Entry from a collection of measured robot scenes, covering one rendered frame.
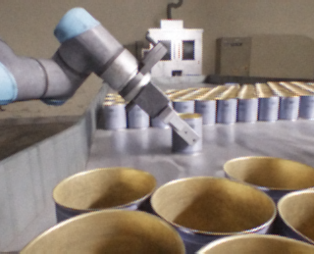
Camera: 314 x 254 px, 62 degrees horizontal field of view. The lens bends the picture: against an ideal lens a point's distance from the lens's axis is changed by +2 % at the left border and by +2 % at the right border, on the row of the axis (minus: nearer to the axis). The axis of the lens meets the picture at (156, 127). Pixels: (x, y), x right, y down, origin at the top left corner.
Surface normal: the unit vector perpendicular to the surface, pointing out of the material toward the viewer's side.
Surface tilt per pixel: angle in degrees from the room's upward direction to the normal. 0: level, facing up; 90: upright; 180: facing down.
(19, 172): 90
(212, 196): 88
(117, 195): 88
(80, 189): 89
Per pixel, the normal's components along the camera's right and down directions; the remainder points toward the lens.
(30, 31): 0.16, 0.22
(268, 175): -0.39, 0.19
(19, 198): 0.99, 0.00
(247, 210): -0.84, 0.12
